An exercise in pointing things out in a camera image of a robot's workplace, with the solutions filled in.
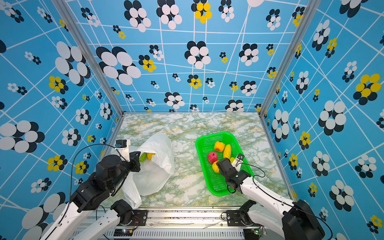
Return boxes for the yellow toy orange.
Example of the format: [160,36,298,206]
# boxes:
[212,161,220,174]

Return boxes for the yellow toy mango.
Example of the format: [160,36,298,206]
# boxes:
[223,145,232,159]

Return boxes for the pink toy apple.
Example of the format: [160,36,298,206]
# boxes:
[207,152,218,164]

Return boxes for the yellow toy apple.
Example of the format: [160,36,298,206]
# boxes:
[214,141,226,153]

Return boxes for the white plastic bag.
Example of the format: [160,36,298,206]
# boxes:
[121,132,175,209]

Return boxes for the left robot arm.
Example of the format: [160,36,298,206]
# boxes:
[41,152,141,240]

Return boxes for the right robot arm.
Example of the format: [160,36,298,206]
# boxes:
[217,158,326,240]

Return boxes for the green toy fruit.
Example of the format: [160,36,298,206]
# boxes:
[139,153,148,162]

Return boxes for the yellow orange toy banana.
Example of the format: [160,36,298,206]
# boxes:
[147,153,155,161]

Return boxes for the green plastic basket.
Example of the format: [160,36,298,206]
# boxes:
[196,132,254,197]

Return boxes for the left circuit board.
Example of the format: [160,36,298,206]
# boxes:
[114,229,134,239]

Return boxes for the circuit board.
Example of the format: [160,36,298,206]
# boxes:
[243,229,267,240]
[114,229,134,239]

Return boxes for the right circuit board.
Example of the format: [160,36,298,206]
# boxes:
[243,229,267,240]

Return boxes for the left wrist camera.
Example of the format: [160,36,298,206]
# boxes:
[116,139,131,162]

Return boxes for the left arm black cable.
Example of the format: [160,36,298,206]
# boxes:
[68,143,121,208]

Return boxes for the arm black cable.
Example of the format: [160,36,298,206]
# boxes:
[226,163,334,240]
[68,143,121,208]

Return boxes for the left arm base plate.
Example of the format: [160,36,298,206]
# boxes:
[120,210,149,227]

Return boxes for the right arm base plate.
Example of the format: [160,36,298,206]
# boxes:
[226,210,256,227]

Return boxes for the aluminium front rail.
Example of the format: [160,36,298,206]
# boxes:
[55,206,319,240]

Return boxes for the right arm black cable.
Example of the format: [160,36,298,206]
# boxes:
[226,163,334,240]

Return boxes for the left aluminium corner post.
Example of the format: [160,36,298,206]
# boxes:
[51,0,125,118]

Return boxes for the aluminium corner post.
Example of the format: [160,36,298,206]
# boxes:
[51,0,125,118]
[258,0,322,118]

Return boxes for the right aluminium corner post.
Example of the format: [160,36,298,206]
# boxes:
[258,0,322,118]

